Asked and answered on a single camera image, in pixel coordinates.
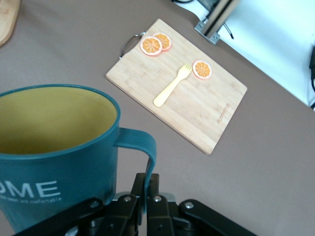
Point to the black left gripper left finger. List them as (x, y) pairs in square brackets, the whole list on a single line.
[(118, 216)]

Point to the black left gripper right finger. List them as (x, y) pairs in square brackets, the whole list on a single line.
[(172, 221)]

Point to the teal cup yellow inside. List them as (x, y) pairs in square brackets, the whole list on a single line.
[(61, 172)]

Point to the brown table cover sheet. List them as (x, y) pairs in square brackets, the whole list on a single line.
[(246, 184)]

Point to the bamboo cutting board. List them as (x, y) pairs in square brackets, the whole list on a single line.
[(197, 110)]

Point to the yellow plastic fork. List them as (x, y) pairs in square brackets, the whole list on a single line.
[(169, 88)]

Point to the orange slice toy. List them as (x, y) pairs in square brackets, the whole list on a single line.
[(150, 46), (202, 70), (166, 40)]

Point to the aluminium frame post with bracket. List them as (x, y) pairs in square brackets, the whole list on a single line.
[(216, 17)]

